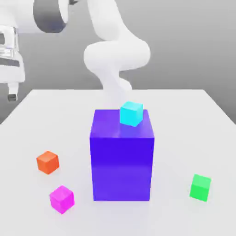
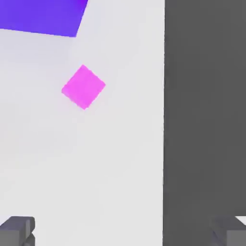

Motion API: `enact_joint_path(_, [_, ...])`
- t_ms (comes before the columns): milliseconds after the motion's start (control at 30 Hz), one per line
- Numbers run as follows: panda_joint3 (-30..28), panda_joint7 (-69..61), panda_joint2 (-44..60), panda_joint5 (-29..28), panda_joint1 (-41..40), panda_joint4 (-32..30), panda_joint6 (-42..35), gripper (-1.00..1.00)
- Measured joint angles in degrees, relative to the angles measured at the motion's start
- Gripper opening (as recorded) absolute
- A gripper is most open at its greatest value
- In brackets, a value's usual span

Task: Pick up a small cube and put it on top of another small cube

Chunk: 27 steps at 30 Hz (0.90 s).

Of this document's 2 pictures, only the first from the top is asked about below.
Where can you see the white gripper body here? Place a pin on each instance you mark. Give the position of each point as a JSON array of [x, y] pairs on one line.
[[11, 72]]

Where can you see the small orange cube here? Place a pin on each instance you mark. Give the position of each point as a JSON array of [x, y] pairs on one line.
[[47, 163]]

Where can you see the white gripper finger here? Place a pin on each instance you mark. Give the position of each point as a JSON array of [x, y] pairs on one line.
[[12, 90]]

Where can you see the small magenta cube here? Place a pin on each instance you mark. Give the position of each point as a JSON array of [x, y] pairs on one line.
[[61, 200]]

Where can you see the large purple box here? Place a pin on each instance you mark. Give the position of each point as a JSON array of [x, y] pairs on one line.
[[121, 166]]

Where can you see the small cyan cube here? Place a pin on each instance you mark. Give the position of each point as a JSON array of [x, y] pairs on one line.
[[130, 114]]

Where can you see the small green cube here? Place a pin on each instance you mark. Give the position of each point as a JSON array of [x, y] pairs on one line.
[[200, 188]]

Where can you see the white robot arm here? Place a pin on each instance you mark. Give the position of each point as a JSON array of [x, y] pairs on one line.
[[116, 55]]

